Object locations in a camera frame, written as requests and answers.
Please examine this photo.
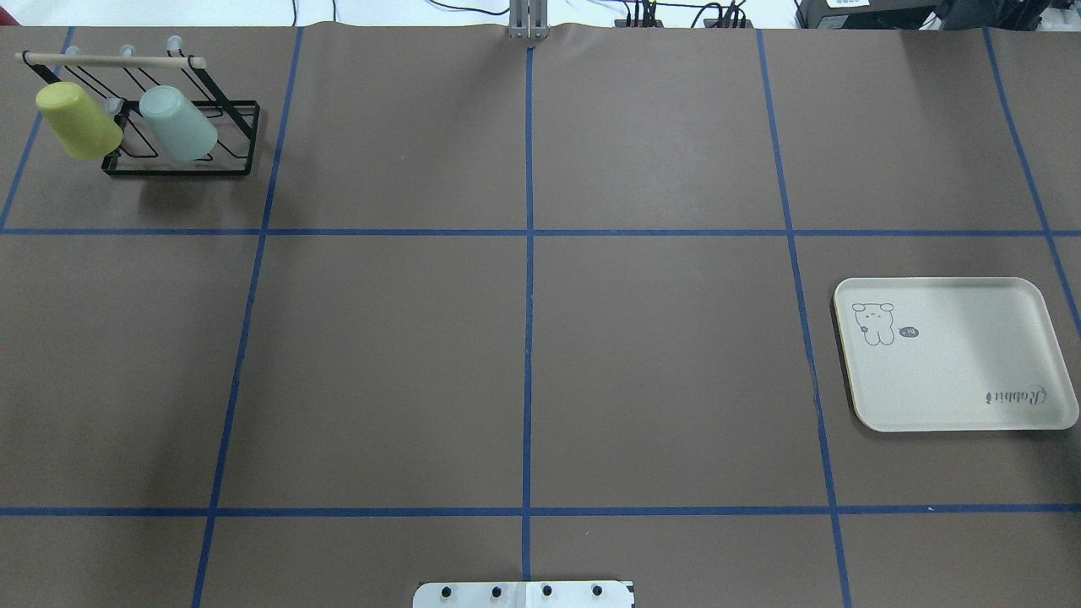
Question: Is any cream rabbit tray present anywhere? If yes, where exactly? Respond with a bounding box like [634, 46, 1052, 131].
[833, 277, 1078, 432]

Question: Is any metal frame post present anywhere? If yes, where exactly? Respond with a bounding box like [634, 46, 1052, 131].
[508, 0, 551, 41]

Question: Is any yellow plastic cup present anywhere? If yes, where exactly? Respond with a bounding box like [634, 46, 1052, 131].
[35, 81, 122, 160]

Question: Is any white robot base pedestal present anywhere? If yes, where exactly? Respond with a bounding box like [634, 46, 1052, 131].
[412, 580, 636, 607]

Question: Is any black wire cup rack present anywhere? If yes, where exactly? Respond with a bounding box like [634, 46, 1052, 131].
[15, 35, 262, 177]

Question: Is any light green plastic cup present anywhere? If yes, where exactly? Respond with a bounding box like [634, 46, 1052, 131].
[139, 85, 219, 161]

